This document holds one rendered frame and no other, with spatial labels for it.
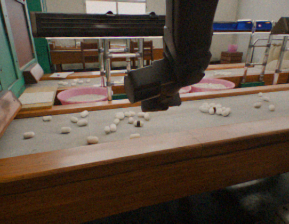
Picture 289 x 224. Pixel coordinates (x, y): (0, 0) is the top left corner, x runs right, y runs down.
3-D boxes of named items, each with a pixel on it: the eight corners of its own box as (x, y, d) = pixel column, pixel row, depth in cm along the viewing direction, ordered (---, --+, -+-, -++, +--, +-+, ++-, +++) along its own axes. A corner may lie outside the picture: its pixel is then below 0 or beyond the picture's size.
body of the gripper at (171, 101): (136, 87, 53) (143, 72, 46) (173, 84, 55) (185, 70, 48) (141, 111, 51) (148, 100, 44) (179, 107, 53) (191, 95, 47)
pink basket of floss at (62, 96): (123, 107, 112) (123, 90, 109) (88, 125, 91) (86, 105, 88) (87, 100, 125) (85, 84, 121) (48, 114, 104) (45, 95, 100)
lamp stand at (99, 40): (134, 100, 125) (132, 17, 108) (100, 103, 119) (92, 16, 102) (126, 91, 142) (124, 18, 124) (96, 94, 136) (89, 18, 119)
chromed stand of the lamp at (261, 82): (263, 87, 152) (279, 18, 134) (240, 89, 146) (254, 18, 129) (244, 81, 168) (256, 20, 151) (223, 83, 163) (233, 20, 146)
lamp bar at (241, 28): (282, 32, 155) (285, 21, 152) (208, 33, 138) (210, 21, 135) (273, 32, 162) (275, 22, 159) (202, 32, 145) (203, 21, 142)
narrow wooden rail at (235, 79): (287, 86, 162) (291, 71, 158) (29, 111, 112) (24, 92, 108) (281, 84, 167) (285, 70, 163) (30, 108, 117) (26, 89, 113)
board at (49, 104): (51, 108, 86) (51, 105, 86) (10, 112, 82) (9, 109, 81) (57, 88, 115) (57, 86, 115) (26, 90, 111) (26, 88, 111)
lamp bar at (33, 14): (214, 36, 79) (216, 14, 76) (32, 38, 62) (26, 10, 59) (202, 35, 86) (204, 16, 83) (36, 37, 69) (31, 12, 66)
